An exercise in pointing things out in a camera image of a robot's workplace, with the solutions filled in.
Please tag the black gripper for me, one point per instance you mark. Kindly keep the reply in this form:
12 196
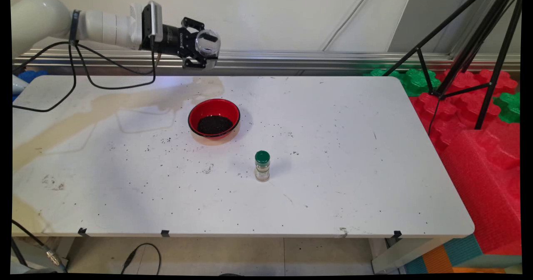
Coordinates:
177 40

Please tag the clear plastic jar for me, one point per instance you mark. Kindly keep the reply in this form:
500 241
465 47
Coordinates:
208 40

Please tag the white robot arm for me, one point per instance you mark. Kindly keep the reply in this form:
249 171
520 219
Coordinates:
41 20

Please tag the red bowl with black rim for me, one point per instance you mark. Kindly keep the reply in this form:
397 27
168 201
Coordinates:
225 106

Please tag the black granule heap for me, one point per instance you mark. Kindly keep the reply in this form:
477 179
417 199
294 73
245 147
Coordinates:
214 125

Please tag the spice bottle with green cap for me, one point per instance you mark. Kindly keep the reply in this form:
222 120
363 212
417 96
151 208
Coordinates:
262 165

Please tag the green foam block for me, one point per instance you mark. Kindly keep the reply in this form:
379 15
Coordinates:
412 84
509 107

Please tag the grey table leg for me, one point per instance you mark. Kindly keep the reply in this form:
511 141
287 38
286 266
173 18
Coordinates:
399 255
35 257

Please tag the studded pink-red foam block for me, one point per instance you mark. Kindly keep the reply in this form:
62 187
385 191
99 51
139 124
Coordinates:
458 117

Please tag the black tripod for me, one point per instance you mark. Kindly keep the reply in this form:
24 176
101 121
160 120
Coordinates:
474 43

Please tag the large pink-red foam block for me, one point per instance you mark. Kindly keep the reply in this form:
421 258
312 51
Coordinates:
483 188

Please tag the orange foam block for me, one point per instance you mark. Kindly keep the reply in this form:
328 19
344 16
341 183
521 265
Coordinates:
437 261

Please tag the teal foam block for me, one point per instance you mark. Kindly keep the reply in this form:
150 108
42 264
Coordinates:
462 249

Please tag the aluminium rail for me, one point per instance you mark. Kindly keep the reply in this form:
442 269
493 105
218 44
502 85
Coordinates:
291 59

